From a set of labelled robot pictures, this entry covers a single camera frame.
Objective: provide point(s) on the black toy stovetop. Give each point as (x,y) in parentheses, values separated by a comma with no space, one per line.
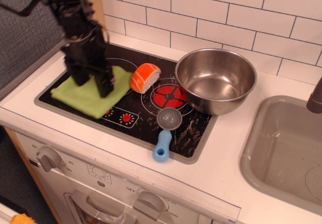
(133,118)

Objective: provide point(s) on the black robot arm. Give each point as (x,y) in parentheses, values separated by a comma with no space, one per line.
(74,16)

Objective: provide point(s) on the grey right oven knob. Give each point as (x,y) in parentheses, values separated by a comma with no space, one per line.
(149,205)

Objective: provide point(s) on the toy salmon sushi piece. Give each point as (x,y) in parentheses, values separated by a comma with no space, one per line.
(144,77)

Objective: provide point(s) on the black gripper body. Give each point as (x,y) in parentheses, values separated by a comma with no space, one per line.
(89,54)

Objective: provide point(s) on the green towel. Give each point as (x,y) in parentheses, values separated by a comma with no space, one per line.
(87,99)

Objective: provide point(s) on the stainless steel bowl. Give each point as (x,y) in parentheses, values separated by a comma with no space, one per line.
(215,81)

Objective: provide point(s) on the grey left oven knob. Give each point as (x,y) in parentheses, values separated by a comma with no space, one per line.
(48,158)

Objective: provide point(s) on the grey toy sink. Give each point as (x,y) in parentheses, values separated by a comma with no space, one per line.
(282,155)

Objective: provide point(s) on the grey oven knob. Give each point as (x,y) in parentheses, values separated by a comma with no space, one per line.
(149,205)
(48,158)

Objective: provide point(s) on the orange yellow cloth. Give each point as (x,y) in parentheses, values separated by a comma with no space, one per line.
(22,219)

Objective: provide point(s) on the white toy oven front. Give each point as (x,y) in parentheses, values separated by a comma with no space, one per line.
(84,193)

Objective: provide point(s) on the grey faucet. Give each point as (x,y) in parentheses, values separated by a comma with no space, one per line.
(314,103)

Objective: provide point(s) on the grey scoop with blue handle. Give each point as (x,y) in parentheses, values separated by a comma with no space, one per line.
(168,119)

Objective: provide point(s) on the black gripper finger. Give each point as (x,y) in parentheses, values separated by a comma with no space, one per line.
(105,84)
(78,75)

